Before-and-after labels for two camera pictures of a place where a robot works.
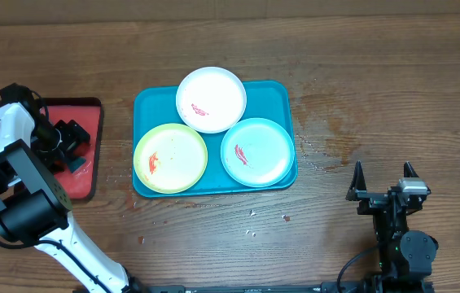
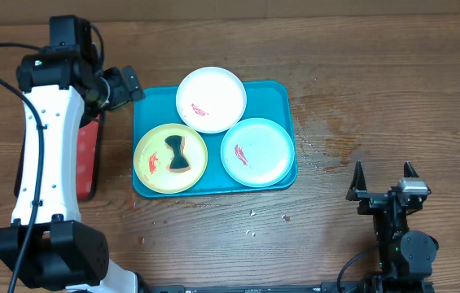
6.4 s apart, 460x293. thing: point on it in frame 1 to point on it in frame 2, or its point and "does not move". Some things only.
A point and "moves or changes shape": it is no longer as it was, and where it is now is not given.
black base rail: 325,287 does not move
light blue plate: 257,152 does not move
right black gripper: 370,199 does not move
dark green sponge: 76,163 moves or changes shape
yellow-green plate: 170,158 does not move
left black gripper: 72,133 to 128,94
